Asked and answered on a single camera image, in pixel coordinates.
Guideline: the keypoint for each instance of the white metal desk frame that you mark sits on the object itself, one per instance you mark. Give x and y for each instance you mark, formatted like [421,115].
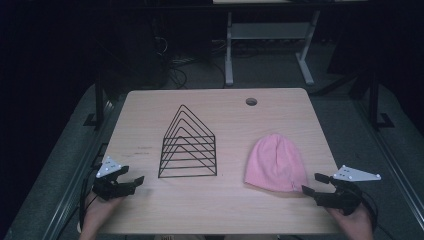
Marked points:
[266,30]

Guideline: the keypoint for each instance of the grey metal frame rail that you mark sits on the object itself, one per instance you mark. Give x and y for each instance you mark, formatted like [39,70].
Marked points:
[71,186]
[393,166]

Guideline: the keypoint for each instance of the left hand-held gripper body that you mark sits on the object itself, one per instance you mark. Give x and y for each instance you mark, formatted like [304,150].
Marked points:
[111,190]

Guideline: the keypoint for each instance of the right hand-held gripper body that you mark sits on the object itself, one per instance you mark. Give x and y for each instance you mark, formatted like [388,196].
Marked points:
[345,198]

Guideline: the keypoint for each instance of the black metal stand post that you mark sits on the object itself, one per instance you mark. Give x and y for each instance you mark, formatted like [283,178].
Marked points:
[374,100]
[99,96]

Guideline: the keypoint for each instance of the person's right hand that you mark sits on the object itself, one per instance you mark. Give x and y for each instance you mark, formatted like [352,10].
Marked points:
[358,225]

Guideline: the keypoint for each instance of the pink knit beanie hat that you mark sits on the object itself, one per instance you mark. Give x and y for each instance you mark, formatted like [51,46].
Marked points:
[275,163]

